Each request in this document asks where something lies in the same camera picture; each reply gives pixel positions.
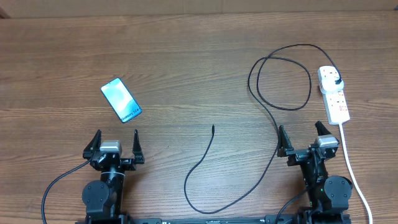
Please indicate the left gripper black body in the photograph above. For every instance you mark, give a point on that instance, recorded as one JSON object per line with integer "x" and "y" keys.
{"x": 126, "y": 165}

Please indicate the white charger plug adapter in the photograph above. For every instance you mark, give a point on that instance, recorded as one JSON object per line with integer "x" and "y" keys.
{"x": 330, "y": 85}

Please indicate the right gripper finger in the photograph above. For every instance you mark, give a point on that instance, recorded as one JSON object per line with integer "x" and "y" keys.
{"x": 321, "y": 129}
{"x": 284, "y": 141}

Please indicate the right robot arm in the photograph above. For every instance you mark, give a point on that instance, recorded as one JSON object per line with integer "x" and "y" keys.
{"x": 328, "y": 195}

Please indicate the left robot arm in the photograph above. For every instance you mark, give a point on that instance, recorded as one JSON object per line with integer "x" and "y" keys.
{"x": 103, "y": 197}

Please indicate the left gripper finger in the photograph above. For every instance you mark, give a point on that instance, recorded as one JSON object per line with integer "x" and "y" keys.
{"x": 136, "y": 148}
{"x": 94, "y": 144}

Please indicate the Samsung Galaxy smartphone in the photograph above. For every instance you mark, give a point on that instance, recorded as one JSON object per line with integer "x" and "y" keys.
{"x": 121, "y": 100}

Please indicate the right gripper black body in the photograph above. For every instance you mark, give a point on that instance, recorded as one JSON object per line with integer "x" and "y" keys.
{"x": 298, "y": 155}

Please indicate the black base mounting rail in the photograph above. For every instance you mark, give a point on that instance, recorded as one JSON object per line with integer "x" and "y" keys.
{"x": 268, "y": 219}

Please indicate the white power strip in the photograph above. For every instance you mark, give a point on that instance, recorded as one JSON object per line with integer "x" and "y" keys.
{"x": 335, "y": 103}

